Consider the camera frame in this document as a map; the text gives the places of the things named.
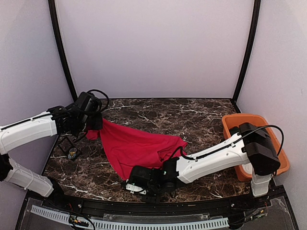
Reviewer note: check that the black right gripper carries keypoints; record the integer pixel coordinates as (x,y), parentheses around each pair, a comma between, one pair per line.
(153,199)

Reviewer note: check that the orange plastic basket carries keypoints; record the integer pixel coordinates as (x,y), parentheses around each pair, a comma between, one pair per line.
(263,148)

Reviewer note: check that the black front rail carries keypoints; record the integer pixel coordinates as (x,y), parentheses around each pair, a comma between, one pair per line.
(230,206)

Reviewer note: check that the black left frame post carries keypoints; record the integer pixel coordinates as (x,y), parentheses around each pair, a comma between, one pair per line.
(60,48)

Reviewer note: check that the black frame post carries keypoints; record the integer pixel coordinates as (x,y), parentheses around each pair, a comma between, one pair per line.
(60,48)
(248,50)

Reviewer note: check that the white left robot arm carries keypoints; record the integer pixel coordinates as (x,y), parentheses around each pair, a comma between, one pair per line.
(25,133)

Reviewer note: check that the round brooch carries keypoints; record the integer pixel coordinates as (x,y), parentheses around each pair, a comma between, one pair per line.
(72,153)

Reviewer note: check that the white slotted cable duct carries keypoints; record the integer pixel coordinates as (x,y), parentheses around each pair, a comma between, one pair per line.
(124,222)

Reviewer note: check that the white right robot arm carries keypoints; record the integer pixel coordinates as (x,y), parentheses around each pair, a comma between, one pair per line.
(225,155)

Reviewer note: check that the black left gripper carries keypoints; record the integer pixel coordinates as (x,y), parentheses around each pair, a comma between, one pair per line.
(98,124)

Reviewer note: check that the black brooch display box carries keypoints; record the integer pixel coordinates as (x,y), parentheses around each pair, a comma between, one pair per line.
(65,144)

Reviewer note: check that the magenta t-shirt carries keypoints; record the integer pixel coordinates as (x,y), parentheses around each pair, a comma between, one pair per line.
(126,147)

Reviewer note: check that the black right frame post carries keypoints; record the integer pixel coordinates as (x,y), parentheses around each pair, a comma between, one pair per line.
(248,50)

